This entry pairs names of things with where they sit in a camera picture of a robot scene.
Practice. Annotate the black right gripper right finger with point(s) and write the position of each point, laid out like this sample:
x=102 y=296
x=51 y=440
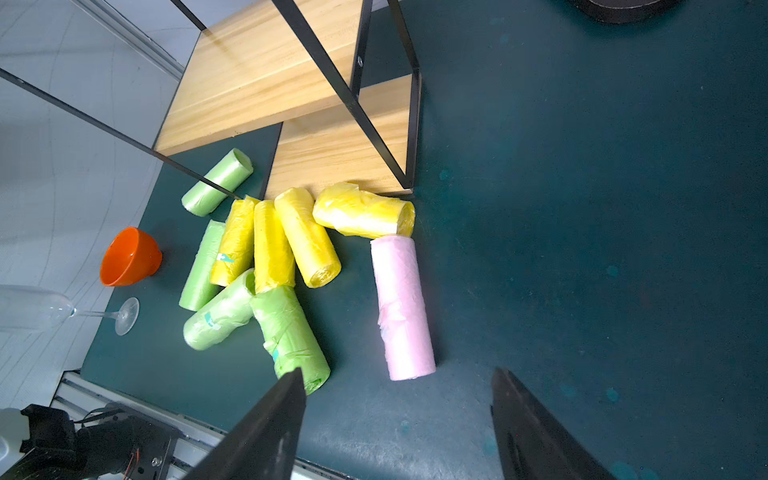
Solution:
x=532 y=443

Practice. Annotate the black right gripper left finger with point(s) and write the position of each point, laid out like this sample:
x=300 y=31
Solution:
x=263 y=444

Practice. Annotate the green trash bag roll right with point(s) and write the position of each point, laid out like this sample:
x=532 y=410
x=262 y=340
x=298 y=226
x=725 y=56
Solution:
x=288 y=337

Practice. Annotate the three-tier wooden shelf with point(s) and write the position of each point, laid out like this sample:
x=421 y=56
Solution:
x=299 y=64

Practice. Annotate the yellow trash bag roll left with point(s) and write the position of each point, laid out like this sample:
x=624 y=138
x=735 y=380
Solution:
x=235 y=253

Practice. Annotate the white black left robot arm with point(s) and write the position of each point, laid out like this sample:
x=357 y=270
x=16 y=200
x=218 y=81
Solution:
x=39 y=442

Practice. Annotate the clear wine glass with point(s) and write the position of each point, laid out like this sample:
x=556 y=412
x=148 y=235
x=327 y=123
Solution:
x=28 y=309

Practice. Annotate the green trash bag roll left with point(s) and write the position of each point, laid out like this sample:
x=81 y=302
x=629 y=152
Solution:
x=198 y=290

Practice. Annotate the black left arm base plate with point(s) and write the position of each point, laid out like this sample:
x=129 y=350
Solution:
x=123 y=441

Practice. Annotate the black metal jewelry stand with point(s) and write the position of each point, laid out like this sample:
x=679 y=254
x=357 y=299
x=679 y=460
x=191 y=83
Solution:
x=618 y=12

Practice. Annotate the orange plastic bowl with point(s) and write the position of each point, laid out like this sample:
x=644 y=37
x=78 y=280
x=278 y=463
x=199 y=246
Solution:
x=132 y=256

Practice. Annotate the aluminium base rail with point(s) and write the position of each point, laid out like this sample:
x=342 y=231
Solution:
x=78 y=397

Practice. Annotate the green trash bag roll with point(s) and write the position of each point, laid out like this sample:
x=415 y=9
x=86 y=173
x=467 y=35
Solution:
x=198 y=290
x=229 y=173
x=288 y=337
x=228 y=310

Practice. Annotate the yellow trash bag roll right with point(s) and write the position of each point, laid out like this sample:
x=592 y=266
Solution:
x=351 y=211

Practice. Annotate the green trash bag roll middle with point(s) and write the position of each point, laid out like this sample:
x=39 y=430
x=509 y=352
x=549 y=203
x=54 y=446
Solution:
x=228 y=310

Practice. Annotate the green trash bag roll far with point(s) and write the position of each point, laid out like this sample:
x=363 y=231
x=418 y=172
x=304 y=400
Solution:
x=229 y=173

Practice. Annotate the yellow trash bag roll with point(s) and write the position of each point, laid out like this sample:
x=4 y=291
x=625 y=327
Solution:
x=235 y=253
x=274 y=263
x=313 y=250
x=351 y=211

